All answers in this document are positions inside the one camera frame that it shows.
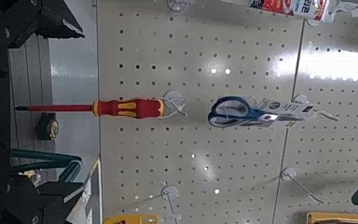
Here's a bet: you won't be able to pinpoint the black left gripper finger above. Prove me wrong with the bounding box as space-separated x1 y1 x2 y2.
10 175 85 224
10 0 85 49

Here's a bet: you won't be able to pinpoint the clear packaged silver item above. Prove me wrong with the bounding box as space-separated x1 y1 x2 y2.
20 169 43 186

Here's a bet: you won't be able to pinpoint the black yellow tape measure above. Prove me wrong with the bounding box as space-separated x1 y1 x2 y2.
35 112 60 141

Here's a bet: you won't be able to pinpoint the clear plastic hook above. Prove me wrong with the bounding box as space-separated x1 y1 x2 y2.
167 0 191 13
306 17 323 28
159 90 188 119
293 93 339 123
160 185 183 224

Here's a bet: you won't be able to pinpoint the red yellow screwdriver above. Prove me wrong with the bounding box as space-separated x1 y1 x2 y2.
14 96 166 120

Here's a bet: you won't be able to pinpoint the white pegboard panel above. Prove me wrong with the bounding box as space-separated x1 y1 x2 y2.
94 0 358 224

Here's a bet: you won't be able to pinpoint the empty white peg hook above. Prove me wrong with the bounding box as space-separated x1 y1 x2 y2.
281 167 324 205

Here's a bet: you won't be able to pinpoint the red white sealant tube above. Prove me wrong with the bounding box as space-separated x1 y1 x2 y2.
220 0 339 22

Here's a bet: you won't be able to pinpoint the blue scissors in packaging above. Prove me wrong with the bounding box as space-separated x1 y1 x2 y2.
207 94 339 129

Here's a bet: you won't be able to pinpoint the yellow brown packaged item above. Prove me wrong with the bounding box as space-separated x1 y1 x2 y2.
306 211 358 224

